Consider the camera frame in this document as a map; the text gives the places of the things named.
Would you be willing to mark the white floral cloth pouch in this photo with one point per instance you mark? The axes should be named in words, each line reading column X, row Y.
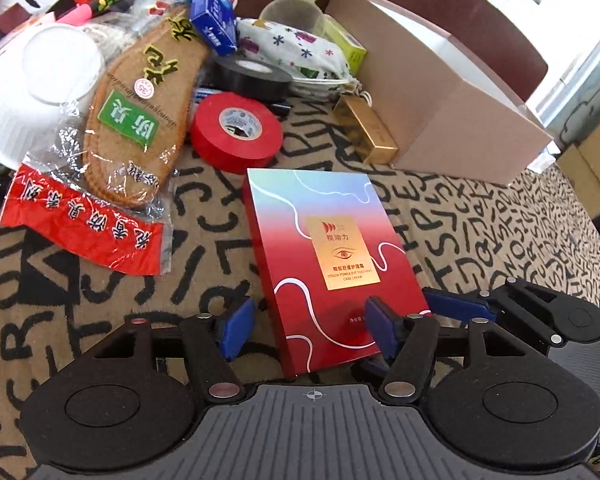
column 318, row 68

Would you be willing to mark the red tape roll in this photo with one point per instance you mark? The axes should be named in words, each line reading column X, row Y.
column 233, row 134

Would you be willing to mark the red gift box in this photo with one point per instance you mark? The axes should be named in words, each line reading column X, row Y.
column 324, row 245

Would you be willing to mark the large black tape roll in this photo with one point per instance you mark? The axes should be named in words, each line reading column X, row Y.
column 252, row 79

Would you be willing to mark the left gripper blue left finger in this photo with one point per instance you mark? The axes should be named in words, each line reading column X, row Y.
column 234, row 327

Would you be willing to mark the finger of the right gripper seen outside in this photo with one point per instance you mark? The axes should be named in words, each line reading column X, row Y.
column 460, row 307

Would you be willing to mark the white beads bag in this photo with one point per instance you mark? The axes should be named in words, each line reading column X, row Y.
column 111, row 40

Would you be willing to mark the brown cardboard box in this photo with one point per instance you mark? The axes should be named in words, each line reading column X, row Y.
column 580, row 164

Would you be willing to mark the clear measuring cup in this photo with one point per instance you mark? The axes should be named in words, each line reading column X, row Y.
column 299, row 14

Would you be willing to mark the green small box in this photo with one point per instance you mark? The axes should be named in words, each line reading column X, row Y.
column 352, row 49

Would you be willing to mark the white plastic bowl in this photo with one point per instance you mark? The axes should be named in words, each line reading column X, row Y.
column 47, row 75

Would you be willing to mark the packaged insole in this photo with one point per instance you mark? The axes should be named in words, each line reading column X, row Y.
column 101, row 189

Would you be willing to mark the gold bar box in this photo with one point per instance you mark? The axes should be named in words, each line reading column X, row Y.
column 369, row 136

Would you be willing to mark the blue small box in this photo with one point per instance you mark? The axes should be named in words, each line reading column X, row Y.
column 215, row 22

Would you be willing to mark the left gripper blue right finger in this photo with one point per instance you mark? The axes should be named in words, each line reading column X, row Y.
column 385, row 326

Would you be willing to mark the pink cardboard box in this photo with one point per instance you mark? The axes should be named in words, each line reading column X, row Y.
column 447, row 110

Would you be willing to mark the pink highlighter pen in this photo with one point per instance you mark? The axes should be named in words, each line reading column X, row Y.
column 84, row 12

